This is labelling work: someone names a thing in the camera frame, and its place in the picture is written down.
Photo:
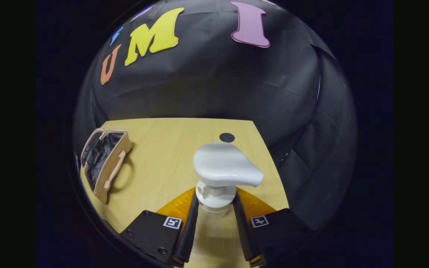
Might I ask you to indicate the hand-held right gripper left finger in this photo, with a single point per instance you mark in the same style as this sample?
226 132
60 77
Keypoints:
189 230

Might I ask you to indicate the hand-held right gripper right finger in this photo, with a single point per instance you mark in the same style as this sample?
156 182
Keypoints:
242 230

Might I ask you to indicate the white pump bottle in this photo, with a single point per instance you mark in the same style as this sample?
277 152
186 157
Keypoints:
222 163

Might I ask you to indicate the beige pink suitcase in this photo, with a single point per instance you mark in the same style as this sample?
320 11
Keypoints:
123 143

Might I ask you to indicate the black table grommet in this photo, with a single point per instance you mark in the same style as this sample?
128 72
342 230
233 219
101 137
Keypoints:
226 137

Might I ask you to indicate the black backdrop cloth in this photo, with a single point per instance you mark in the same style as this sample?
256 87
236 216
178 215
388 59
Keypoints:
207 82

